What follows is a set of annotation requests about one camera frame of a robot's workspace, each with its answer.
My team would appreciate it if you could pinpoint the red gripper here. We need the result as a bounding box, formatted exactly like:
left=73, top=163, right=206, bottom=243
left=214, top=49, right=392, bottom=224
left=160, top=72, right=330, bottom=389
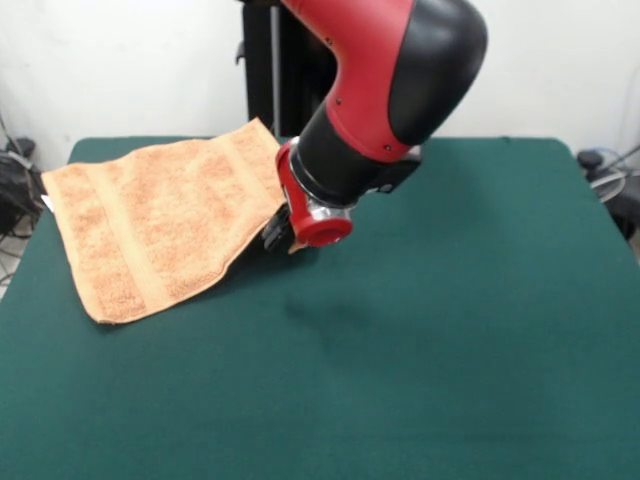
left=263, top=139, right=355, bottom=252

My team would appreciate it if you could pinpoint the tan terry towel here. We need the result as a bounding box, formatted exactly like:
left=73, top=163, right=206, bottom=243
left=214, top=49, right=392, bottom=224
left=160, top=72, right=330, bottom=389
left=40, top=117, right=312, bottom=325

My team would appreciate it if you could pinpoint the dark green table cloth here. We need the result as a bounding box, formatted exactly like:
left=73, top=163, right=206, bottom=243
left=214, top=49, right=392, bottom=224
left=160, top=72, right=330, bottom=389
left=0, top=136, right=640, bottom=480

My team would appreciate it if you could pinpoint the dark grey stand base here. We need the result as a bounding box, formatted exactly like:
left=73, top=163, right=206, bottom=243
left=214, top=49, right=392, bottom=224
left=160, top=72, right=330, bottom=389
left=0, top=137, right=57, bottom=239
left=576, top=147, right=640, bottom=244

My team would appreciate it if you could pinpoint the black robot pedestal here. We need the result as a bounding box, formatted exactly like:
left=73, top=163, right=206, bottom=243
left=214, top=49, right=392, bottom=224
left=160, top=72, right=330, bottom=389
left=232, top=0, right=336, bottom=139

